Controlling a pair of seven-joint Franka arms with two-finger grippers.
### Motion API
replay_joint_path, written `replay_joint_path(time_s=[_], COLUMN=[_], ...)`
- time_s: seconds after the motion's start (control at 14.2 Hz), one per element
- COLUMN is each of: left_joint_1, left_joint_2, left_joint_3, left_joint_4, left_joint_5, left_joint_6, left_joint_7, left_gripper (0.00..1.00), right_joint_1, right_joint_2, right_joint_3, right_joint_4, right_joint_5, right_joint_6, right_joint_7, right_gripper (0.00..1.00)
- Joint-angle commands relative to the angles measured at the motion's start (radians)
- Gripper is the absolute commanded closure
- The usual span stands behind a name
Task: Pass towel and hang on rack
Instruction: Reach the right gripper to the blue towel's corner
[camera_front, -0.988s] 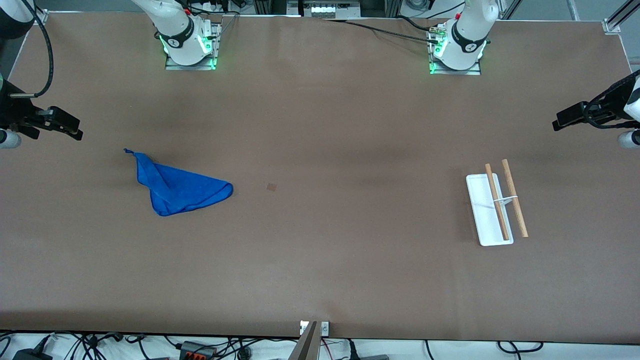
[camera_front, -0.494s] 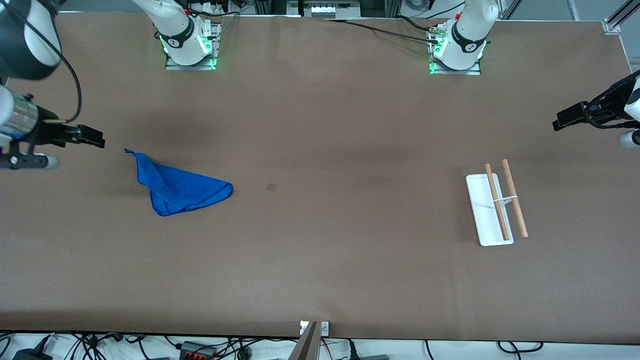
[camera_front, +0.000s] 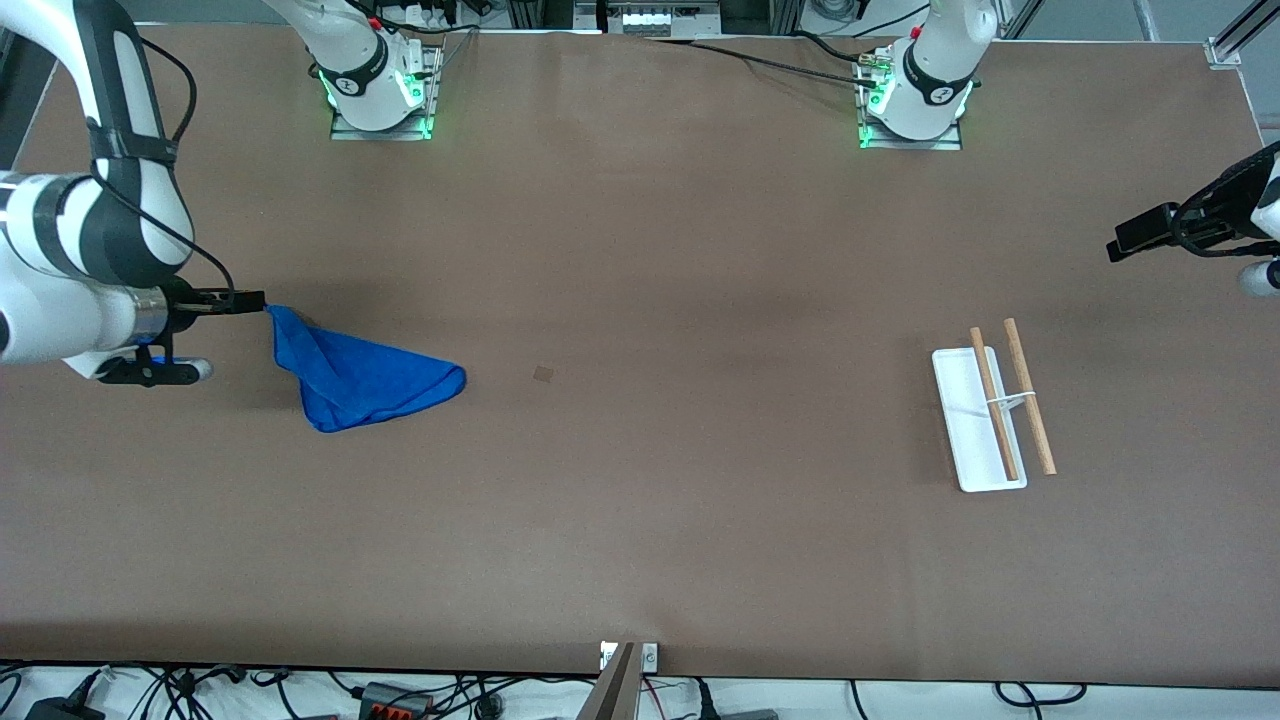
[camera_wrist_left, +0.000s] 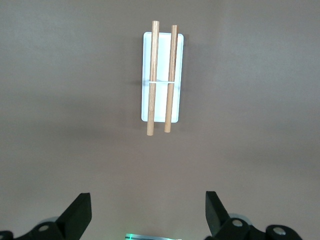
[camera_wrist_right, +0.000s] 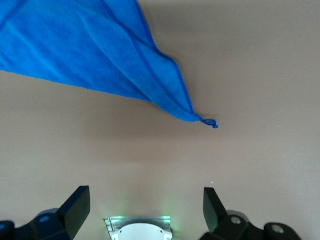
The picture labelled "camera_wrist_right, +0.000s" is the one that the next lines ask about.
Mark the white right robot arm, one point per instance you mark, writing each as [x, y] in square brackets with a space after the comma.
[141, 232]

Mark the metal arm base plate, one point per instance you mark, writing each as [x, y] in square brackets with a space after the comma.
[140, 220]

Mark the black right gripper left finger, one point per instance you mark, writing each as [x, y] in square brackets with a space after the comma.
[72, 215]

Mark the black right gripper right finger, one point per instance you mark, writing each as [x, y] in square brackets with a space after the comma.
[212, 212]

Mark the blue microfiber towel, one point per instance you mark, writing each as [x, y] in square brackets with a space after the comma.
[75, 50]

